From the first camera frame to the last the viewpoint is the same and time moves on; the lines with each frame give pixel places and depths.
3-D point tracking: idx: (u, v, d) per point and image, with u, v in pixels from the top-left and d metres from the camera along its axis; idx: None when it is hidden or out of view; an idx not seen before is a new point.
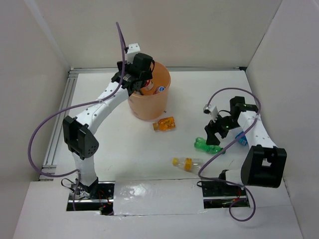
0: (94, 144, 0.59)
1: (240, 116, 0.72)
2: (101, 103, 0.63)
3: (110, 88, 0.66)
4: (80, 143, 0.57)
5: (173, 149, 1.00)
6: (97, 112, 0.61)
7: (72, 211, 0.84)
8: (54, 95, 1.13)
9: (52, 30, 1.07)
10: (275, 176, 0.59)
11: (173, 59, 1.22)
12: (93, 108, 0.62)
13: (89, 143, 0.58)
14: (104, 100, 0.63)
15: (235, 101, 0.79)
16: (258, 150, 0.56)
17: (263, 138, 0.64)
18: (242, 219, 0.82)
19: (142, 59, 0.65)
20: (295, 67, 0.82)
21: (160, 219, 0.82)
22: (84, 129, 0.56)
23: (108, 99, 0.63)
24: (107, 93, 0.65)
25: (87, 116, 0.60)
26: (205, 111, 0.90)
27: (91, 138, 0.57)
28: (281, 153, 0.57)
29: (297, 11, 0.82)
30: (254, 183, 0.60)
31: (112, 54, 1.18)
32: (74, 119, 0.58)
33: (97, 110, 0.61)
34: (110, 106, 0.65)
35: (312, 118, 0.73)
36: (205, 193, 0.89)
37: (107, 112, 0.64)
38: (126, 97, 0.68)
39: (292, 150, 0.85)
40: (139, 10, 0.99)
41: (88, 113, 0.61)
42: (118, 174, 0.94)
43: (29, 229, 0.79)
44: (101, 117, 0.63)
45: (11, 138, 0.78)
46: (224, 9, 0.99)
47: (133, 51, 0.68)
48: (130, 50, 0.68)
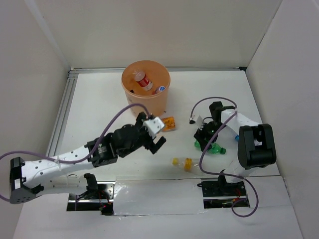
0: (27, 195, 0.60)
1: (223, 115, 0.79)
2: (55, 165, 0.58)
3: (77, 152, 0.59)
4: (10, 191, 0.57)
5: (173, 149, 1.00)
6: (45, 172, 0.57)
7: (72, 211, 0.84)
8: (54, 96, 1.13)
9: (52, 31, 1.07)
10: (270, 151, 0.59)
11: (173, 59, 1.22)
12: (45, 165, 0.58)
13: (22, 195, 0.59)
14: (60, 163, 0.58)
15: (213, 106, 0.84)
16: (246, 128, 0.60)
17: (247, 121, 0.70)
18: (246, 215, 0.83)
19: (119, 137, 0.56)
20: (295, 67, 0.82)
21: (160, 219, 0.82)
22: (18, 183, 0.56)
23: (65, 164, 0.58)
24: (71, 156, 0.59)
25: (34, 170, 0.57)
26: (191, 122, 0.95)
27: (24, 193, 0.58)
28: (267, 128, 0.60)
29: (297, 10, 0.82)
30: (253, 163, 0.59)
31: (112, 54, 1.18)
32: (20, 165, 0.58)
33: (46, 170, 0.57)
34: (65, 170, 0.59)
35: (313, 118, 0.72)
36: (205, 193, 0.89)
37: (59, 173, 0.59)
38: (87, 167, 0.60)
39: (293, 150, 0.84)
40: (138, 11, 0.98)
41: (37, 167, 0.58)
42: (117, 174, 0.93)
43: (29, 229, 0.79)
44: (50, 176, 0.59)
45: (11, 139, 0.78)
46: (224, 9, 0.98)
47: (150, 128, 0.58)
48: (151, 122, 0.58)
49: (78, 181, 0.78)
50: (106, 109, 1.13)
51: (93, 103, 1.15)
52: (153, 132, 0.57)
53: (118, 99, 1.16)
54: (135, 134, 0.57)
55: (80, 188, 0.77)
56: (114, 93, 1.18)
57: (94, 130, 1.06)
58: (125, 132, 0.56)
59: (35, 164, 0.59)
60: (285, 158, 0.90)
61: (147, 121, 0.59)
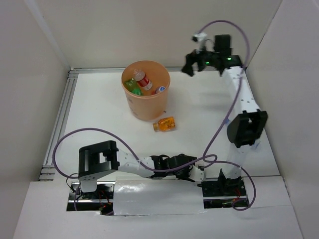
0: (97, 177, 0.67)
1: (225, 73, 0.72)
2: (137, 163, 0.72)
3: (146, 161, 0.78)
4: (97, 168, 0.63)
5: (173, 150, 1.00)
6: (130, 165, 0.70)
7: (72, 211, 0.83)
8: (54, 96, 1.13)
9: (52, 31, 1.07)
10: (258, 133, 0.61)
11: (173, 59, 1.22)
12: (131, 159, 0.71)
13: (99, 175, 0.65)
14: (140, 164, 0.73)
15: (224, 47, 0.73)
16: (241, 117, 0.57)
17: (247, 101, 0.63)
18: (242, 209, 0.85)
19: (176, 163, 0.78)
20: (295, 66, 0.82)
21: (160, 219, 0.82)
22: (114, 166, 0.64)
23: (142, 166, 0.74)
24: (144, 161, 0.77)
25: (123, 159, 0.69)
26: (194, 40, 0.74)
27: (104, 174, 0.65)
28: (262, 115, 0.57)
29: (297, 10, 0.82)
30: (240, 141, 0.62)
31: (112, 54, 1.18)
32: (114, 147, 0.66)
33: (131, 164, 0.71)
34: (137, 171, 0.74)
35: (312, 117, 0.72)
36: (205, 193, 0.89)
37: (131, 170, 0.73)
38: (146, 174, 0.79)
39: (293, 149, 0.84)
40: (138, 10, 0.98)
41: (125, 157, 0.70)
42: (117, 174, 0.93)
43: (29, 229, 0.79)
44: (126, 169, 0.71)
45: (11, 139, 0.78)
46: (224, 9, 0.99)
47: (196, 175, 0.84)
48: (199, 172, 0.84)
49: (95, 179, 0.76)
50: (107, 109, 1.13)
51: (93, 103, 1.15)
52: (193, 177, 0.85)
53: (118, 99, 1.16)
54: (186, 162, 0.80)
55: (91, 186, 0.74)
56: (114, 93, 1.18)
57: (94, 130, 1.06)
58: (180, 159, 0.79)
59: (123, 155, 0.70)
60: (285, 158, 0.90)
61: (197, 168, 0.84)
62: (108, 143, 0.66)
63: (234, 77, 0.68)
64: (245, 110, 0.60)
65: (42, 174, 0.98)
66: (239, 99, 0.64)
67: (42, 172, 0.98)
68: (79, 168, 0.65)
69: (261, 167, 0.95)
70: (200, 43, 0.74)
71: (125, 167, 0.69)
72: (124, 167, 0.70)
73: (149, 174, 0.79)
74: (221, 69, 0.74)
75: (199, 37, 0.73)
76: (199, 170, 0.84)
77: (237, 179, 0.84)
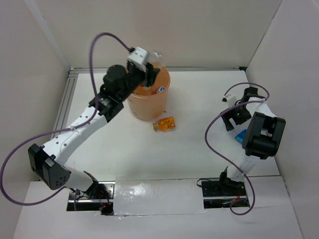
0: (62, 174, 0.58)
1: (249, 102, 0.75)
2: (73, 133, 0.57)
3: (85, 114, 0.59)
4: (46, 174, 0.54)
5: (173, 149, 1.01)
6: (68, 142, 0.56)
7: (72, 211, 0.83)
8: (54, 95, 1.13)
9: (52, 31, 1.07)
10: (274, 147, 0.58)
11: (173, 59, 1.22)
12: (64, 136, 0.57)
13: (58, 174, 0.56)
14: (77, 129, 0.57)
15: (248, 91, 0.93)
16: (259, 115, 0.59)
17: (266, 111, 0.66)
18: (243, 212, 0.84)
19: (112, 81, 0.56)
20: (295, 66, 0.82)
21: (160, 219, 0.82)
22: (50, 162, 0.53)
23: (82, 126, 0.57)
24: (81, 119, 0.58)
25: (56, 146, 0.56)
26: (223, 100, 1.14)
27: (59, 170, 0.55)
28: (280, 122, 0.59)
29: (297, 10, 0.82)
30: (252, 148, 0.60)
31: (112, 54, 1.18)
32: (41, 150, 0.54)
33: (68, 139, 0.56)
34: (84, 134, 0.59)
35: (313, 117, 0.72)
36: (205, 193, 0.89)
37: (81, 138, 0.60)
38: (102, 123, 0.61)
39: (293, 149, 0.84)
40: (138, 10, 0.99)
41: (57, 142, 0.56)
42: (117, 174, 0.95)
43: (29, 229, 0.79)
44: (73, 145, 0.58)
45: (12, 139, 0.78)
46: (224, 9, 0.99)
47: (134, 57, 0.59)
48: (134, 55, 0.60)
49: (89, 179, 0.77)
50: None
51: None
52: (138, 62, 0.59)
53: None
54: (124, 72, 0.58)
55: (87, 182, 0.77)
56: None
57: None
58: (112, 73, 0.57)
59: (54, 142, 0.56)
60: (286, 157, 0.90)
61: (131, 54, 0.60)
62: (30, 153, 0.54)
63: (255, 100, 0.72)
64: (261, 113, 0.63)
65: None
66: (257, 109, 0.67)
67: None
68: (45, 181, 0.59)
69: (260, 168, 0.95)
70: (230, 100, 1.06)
71: (67, 147, 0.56)
72: (67, 148, 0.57)
73: (104, 121, 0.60)
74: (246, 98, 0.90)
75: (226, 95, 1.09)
76: (134, 54, 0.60)
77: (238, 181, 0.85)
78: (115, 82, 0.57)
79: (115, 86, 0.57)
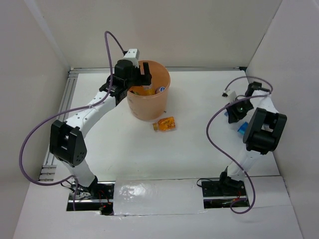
0: (82, 149, 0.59)
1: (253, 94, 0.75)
2: (91, 109, 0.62)
3: (99, 95, 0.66)
4: (71, 145, 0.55)
5: (173, 149, 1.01)
6: (88, 117, 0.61)
7: (72, 211, 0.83)
8: (54, 95, 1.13)
9: (52, 31, 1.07)
10: (274, 143, 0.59)
11: (173, 59, 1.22)
12: (83, 113, 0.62)
13: (80, 148, 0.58)
14: (94, 106, 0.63)
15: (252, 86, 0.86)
16: (261, 111, 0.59)
17: (268, 106, 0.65)
18: (242, 211, 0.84)
19: (123, 68, 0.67)
20: (295, 66, 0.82)
21: (160, 219, 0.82)
22: (76, 131, 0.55)
23: (98, 104, 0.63)
24: (96, 100, 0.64)
25: (78, 120, 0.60)
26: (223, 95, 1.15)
27: (81, 142, 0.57)
28: (281, 118, 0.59)
29: (298, 10, 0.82)
30: (253, 143, 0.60)
31: (112, 53, 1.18)
32: (64, 123, 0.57)
33: (88, 114, 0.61)
34: (100, 112, 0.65)
35: (313, 117, 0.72)
36: (205, 193, 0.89)
37: (96, 118, 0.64)
38: (112, 106, 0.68)
39: (293, 149, 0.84)
40: (139, 10, 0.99)
41: (79, 117, 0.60)
42: (118, 174, 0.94)
43: (29, 228, 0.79)
44: (91, 122, 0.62)
45: (12, 139, 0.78)
46: (224, 9, 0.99)
47: (129, 56, 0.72)
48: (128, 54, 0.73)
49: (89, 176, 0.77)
50: None
51: None
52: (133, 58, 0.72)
53: None
54: (130, 62, 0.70)
55: (88, 180, 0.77)
56: None
57: (93, 129, 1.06)
58: (122, 63, 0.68)
59: (75, 117, 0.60)
60: (286, 157, 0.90)
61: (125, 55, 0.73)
62: (54, 128, 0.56)
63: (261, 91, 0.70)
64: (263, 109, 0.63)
65: (42, 174, 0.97)
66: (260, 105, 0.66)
67: (42, 173, 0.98)
68: (65, 160, 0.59)
69: (260, 168, 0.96)
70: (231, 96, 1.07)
71: (87, 121, 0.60)
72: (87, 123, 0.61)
73: (114, 104, 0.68)
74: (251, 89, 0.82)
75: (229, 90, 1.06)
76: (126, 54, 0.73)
77: (238, 180, 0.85)
78: (125, 69, 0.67)
79: (125, 73, 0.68)
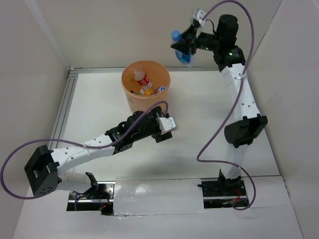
0: (52, 185, 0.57)
1: (225, 71, 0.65)
2: (83, 150, 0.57)
3: (100, 139, 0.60)
4: (40, 177, 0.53)
5: (173, 149, 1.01)
6: (76, 157, 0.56)
7: (72, 210, 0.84)
8: (54, 96, 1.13)
9: (52, 31, 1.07)
10: (255, 135, 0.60)
11: (173, 58, 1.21)
12: (74, 150, 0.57)
13: (49, 183, 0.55)
14: (88, 148, 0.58)
15: (224, 39, 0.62)
16: (244, 122, 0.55)
17: (248, 105, 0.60)
18: (241, 208, 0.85)
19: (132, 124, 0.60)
20: (295, 66, 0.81)
21: (160, 219, 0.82)
22: (52, 168, 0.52)
23: (93, 149, 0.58)
24: (94, 143, 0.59)
25: (64, 155, 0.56)
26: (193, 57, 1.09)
27: (52, 180, 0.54)
28: (262, 119, 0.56)
29: (298, 9, 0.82)
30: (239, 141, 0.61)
31: (112, 53, 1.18)
32: (48, 151, 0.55)
33: (77, 154, 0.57)
34: (90, 156, 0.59)
35: (313, 117, 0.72)
36: (205, 193, 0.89)
37: (85, 159, 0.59)
38: (107, 154, 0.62)
39: (294, 149, 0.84)
40: (138, 10, 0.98)
41: (66, 152, 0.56)
42: (118, 174, 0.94)
43: (29, 229, 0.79)
44: (76, 162, 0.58)
45: (12, 139, 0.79)
46: (224, 9, 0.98)
47: (163, 122, 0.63)
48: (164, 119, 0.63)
49: (83, 178, 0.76)
50: (107, 109, 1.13)
51: (94, 102, 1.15)
52: (162, 127, 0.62)
53: (118, 99, 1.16)
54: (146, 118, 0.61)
55: (85, 185, 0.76)
56: (114, 93, 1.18)
57: (93, 129, 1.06)
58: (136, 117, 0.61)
59: (63, 150, 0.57)
60: (286, 157, 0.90)
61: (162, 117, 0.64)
62: (36, 153, 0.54)
63: (236, 77, 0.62)
64: (245, 115, 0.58)
65: None
66: (240, 104, 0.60)
67: None
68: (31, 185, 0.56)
69: (260, 168, 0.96)
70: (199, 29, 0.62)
71: (72, 161, 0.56)
72: (71, 162, 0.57)
73: (110, 153, 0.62)
74: (221, 65, 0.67)
75: (201, 24, 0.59)
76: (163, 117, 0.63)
77: (237, 179, 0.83)
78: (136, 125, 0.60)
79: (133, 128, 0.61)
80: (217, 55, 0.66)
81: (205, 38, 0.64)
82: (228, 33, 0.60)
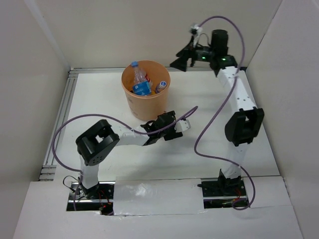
0: (104, 155, 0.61)
1: (219, 74, 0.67)
2: (132, 131, 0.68)
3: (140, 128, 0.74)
4: (102, 144, 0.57)
5: (172, 150, 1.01)
6: (126, 135, 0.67)
7: (72, 211, 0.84)
8: (54, 96, 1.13)
9: (52, 31, 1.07)
10: (255, 131, 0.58)
11: (173, 59, 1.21)
12: (125, 129, 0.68)
13: (104, 153, 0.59)
14: (134, 131, 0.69)
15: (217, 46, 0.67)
16: (240, 114, 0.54)
17: (243, 99, 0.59)
18: (240, 208, 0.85)
19: (163, 122, 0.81)
20: (295, 66, 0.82)
21: (160, 219, 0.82)
22: (114, 137, 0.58)
23: (137, 133, 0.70)
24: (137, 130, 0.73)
25: (119, 131, 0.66)
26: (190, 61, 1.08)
27: (108, 149, 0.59)
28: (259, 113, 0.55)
29: (298, 9, 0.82)
30: (238, 138, 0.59)
31: (112, 54, 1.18)
32: (108, 123, 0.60)
33: (127, 133, 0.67)
34: (132, 140, 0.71)
35: (312, 116, 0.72)
36: (205, 193, 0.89)
37: (128, 140, 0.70)
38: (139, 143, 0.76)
39: (293, 148, 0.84)
40: (139, 10, 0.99)
41: (120, 129, 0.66)
42: (117, 174, 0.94)
43: (29, 229, 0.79)
44: (122, 141, 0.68)
45: (11, 139, 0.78)
46: (224, 9, 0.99)
47: (182, 126, 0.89)
48: (183, 123, 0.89)
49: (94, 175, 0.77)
50: (107, 109, 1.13)
51: (94, 103, 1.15)
52: (180, 128, 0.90)
53: (118, 99, 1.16)
54: (172, 118, 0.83)
55: (93, 181, 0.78)
56: (114, 93, 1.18)
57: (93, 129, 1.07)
58: (165, 118, 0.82)
59: (118, 128, 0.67)
60: (286, 157, 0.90)
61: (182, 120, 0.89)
62: (98, 123, 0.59)
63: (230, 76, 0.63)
64: (242, 108, 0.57)
65: (42, 174, 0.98)
66: (236, 98, 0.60)
67: (42, 173, 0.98)
68: (84, 155, 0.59)
69: (259, 168, 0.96)
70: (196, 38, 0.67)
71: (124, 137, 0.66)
72: (122, 139, 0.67)
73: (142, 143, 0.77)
74: (216, 71, 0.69)
75: (198, 31, 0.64)
76: (182, 120, 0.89)
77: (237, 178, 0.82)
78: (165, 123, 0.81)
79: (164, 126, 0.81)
80: (212, 61, 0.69)
81: (202, 48, 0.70)
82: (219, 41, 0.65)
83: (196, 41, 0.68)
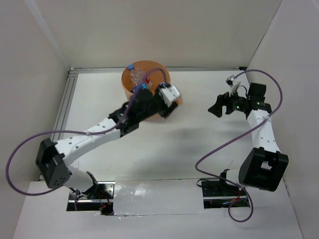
0: (64, 175, 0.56)
1: (250, 114, 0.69)
2: (86, 138, 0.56)
3: (104, 123, 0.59)
4: (49, 170, 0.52)
5: (172, 150, 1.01)
6: (80, 145, 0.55)
7: (72, 211, 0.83)
8: (54, 95, 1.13)
9: (52, 31, 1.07)
10: (272, 181, 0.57)
11: (173, 59, 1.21)
12: (78, 138, 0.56)
13: (59, 175, 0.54)
14: (92, 135, 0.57)
15: (253, 93, 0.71)
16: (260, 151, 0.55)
17: (268, 141, 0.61)
18: (240, 219, 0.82)
19: (137, 102, 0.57)
20: (295, 66, 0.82)
21: (160, 219, 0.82)
22: (58, 160, 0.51)
23: (96, 134, 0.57)
24: (98, 128, 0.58)
25: (68, 146, 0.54)
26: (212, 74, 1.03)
27: (62, 170, 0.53)
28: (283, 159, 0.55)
29: (298, 9, 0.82)
30: (250, 182, 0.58)
31: (112, 54, 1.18)
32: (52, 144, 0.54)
33: (81, 142, 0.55)
34: (96, 142, 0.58)
35: (312, 117, 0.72)
36: (205, 193, 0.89)
37: (91, 146, 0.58)
38: (113, 137, 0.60)
39: (293, 149, 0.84)
40: (138, 10, 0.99)
41: (70, 142, 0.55)
42: (117, 175, 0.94)
43: (29, 229, 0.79)
44: (81, 151, 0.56)
45: (12, 139, 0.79)
46: (224, 9, 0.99)
47: (167, 95, 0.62)
48: (168, 91, 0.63)
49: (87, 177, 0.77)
50: (107, 109, 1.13)
51: (94, 103, 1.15)
52: (168, 100, 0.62)
53: (118, 99, 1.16)
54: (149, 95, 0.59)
55: (87, 184, 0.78)
56: (114, 93, 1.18)
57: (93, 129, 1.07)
58: (141, 96, 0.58)
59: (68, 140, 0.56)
60: None
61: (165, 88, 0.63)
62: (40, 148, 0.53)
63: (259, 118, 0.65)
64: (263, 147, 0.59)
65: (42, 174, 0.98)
66: (259, 138, 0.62)
67: None
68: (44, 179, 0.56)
69: None
70: (233, 87, 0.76)
71: (77, 150, 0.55)
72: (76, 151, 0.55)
73: (117, 136, 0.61)
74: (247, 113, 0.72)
75: (233, 81, 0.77)
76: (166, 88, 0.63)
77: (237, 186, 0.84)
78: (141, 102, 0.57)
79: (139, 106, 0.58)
80: (245, 104, 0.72)
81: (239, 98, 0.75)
82: (257, 88, 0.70)
83: (233, 91, 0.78)
